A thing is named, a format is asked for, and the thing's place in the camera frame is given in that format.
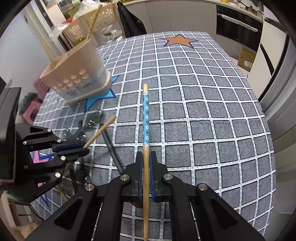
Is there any plain wooden chopstick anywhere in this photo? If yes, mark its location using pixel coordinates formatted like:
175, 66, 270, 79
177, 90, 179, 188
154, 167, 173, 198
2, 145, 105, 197
64, 115, 117, 172

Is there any grey utensil handle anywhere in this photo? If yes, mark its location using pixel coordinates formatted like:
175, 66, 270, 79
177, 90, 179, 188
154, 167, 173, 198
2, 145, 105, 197
102, 130, 125, 174

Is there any blue patterned wooden chopstick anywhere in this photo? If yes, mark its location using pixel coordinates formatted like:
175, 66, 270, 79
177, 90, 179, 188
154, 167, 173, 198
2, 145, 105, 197
142, 84, 150, 240

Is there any short pink plastic stool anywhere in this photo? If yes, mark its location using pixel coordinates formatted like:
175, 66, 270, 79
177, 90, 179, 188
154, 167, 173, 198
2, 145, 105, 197
23, 100, 41, 125

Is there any beige utensil holder caddy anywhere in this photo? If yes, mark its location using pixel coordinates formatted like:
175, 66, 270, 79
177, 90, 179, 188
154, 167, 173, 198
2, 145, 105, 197
40, 39, 111, 105

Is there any grey checked star tablecloth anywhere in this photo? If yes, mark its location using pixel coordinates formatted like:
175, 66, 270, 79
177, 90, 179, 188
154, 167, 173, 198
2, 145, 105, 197
34, 31, 275, 235

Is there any beige plastic laundry basket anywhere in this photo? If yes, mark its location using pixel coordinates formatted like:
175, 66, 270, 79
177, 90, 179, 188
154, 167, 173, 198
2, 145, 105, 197
62, 1, 125, 47

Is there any cardboard box on floor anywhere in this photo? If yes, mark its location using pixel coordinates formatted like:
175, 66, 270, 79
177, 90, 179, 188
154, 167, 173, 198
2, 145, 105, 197
237, 47, 256, 72

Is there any black built-in oven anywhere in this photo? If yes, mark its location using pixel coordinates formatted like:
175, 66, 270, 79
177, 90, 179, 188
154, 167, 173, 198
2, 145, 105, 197
216, 5, 263, 51

